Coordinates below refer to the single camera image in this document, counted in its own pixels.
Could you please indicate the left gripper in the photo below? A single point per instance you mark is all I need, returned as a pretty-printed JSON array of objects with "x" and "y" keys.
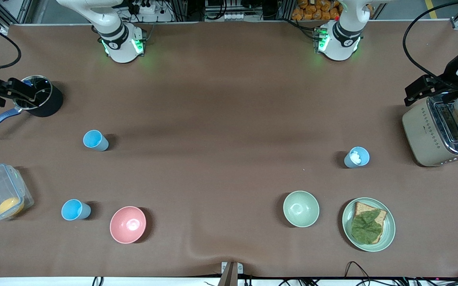
[{"x": 449, "y": 72}]

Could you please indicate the light blue plastic cup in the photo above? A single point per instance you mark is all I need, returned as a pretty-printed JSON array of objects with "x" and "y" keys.
[
  {"x": 73, "y": 209},
  {"x": 362, "y": 158},
  {"x": 94, "y": 140}
]

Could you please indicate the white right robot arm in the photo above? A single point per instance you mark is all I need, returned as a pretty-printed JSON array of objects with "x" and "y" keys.
[{"x": 117, "y": 43}]

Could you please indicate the beige and chrome toaster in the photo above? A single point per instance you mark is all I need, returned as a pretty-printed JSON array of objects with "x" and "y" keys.
[{"x": 420, "y": 135}]

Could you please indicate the crumpled white paper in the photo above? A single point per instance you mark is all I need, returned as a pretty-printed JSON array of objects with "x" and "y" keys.
[{"x": 356, "y": 157}]

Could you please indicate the orange round food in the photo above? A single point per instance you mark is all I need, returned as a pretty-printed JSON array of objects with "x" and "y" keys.
[{"x": 9, "y": 206}]

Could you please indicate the brown bread slice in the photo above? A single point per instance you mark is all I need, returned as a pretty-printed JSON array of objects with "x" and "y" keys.
[{"x": 362, "y": 207}]

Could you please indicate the orange packaged snacks pile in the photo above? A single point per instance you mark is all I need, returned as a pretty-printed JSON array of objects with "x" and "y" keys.
[{"x": 312, "y": 10}]

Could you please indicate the pale green plate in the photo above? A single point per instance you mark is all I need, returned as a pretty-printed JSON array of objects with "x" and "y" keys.
[{"x": 388, "y": 232}]

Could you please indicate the green lettuce leaf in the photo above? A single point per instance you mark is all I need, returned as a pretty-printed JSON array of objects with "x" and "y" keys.
[{"x": 366, "y": 227}]

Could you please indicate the white power strip with plugs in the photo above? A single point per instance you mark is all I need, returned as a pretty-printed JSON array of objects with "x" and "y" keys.
[{"x": 147, "y": 8}]

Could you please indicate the pink bowl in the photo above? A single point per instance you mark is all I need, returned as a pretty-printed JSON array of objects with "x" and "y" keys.
[{"x": 127, "y": 225}]

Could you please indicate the pale green bowl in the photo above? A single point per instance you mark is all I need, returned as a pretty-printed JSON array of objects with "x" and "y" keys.
[{"x": 300, "y": 208}]

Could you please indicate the brown table mat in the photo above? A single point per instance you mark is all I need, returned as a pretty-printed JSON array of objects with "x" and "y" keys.
[{"x": 213, "y": 178}]

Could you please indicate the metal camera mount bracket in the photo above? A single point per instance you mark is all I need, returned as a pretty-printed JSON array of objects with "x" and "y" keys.
[{"x": 231, "y": 274}]

